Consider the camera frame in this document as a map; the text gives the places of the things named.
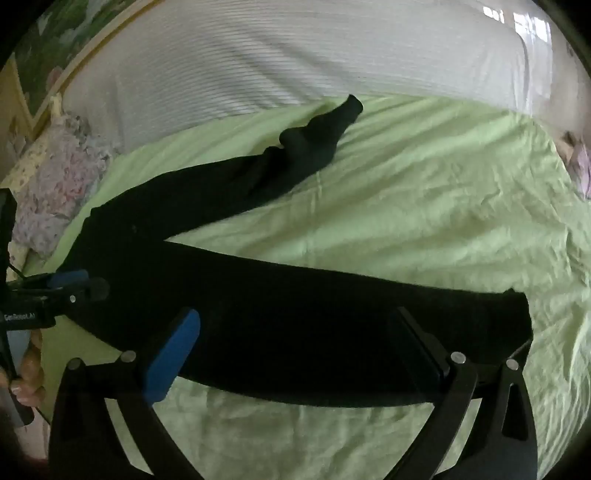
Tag person's left hand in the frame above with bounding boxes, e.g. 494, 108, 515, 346
1, 330, 45, 407

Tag floral cloth at bedside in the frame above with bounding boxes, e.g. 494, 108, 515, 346
561, 132, 591, 200

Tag white striped headboard cushion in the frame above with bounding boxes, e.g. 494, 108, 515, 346
63, 1, 553, 152

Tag yellow floral pillow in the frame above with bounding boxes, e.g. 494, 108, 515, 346
1, 94, 68, 282

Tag black pants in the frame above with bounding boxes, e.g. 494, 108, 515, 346
60, 96, 533, 408

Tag gold framed wall picture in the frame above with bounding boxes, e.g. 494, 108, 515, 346
1, 0, 156, 138

